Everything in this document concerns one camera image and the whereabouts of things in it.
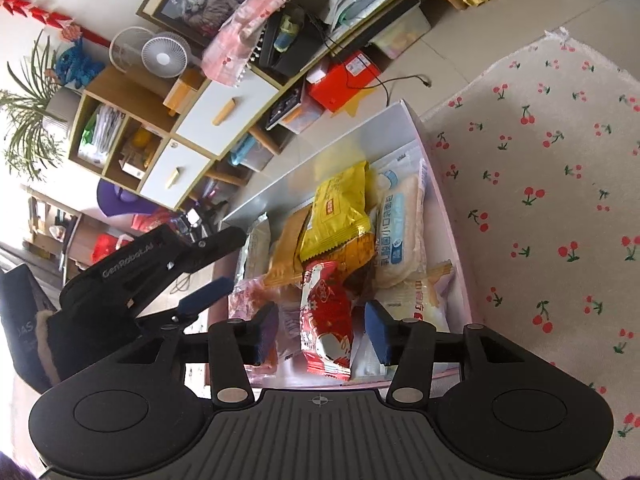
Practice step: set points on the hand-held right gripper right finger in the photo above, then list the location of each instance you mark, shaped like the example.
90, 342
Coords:
378, 331

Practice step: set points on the red and white snack packet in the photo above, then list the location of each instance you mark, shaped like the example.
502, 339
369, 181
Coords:
325, 320

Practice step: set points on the clear pink nougat packet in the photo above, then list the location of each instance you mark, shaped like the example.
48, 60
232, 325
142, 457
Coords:
250, 295

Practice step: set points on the gold snack packet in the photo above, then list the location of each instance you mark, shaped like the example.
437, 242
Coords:
287, 250

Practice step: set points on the blue plush toy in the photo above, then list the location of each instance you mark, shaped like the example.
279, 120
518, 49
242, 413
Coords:
77, 65

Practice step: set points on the yellow snack packet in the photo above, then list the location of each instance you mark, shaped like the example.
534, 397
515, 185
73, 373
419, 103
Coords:
337, 210

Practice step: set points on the white packet with red logo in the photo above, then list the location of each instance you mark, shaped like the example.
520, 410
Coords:
435, 300

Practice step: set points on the black bag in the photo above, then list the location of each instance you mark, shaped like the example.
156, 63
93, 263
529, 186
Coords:
292, 45

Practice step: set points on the wooden cabinet with white drawers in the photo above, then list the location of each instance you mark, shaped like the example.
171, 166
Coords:
220, 110

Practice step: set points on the red plastic bag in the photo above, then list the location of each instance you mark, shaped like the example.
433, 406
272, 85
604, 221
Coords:
107, 247

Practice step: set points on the silver white snack packet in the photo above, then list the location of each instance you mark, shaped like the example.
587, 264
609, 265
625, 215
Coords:
370, 360

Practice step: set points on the pink printed cloth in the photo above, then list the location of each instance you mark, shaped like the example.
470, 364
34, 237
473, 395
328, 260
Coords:
235, 40

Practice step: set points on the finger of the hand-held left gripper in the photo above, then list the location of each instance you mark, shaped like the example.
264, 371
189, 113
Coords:
215, 247
207, 294

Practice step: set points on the clear packet in box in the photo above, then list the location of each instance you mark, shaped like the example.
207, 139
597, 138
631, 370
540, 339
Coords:
255, 247

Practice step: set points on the person's left forearm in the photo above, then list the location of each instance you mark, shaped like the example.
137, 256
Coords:
25, 330

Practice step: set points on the white desk fan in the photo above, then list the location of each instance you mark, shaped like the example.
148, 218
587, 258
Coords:
125, 47
165, 55

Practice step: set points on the pale blue plastic box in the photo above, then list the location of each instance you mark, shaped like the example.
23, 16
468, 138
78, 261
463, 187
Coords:
252, 152

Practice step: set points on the red hanging garland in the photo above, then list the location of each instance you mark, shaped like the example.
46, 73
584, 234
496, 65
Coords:
45, 15

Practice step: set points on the clear box with black tablet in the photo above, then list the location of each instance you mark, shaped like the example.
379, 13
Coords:
292, 110

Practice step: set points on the purple cap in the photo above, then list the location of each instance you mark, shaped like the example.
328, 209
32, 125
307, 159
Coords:
117, 200

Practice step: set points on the clear plastic storage box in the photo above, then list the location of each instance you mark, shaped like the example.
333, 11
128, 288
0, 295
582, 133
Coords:
402, 35

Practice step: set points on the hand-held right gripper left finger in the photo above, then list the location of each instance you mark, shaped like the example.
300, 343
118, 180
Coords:
265, 332

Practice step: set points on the pink cardboard box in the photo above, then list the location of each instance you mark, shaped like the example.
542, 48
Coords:
350, 140

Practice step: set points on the red cardboard box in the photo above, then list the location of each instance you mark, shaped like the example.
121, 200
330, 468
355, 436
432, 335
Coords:
345, 80

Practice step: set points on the green potted plant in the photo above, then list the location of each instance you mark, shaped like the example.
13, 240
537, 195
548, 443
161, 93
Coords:
27, 110

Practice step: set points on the framed cat picture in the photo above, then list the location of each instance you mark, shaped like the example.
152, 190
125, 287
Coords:
200, 0

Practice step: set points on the white bread packet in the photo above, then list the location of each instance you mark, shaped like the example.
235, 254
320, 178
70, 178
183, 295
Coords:
400, 220

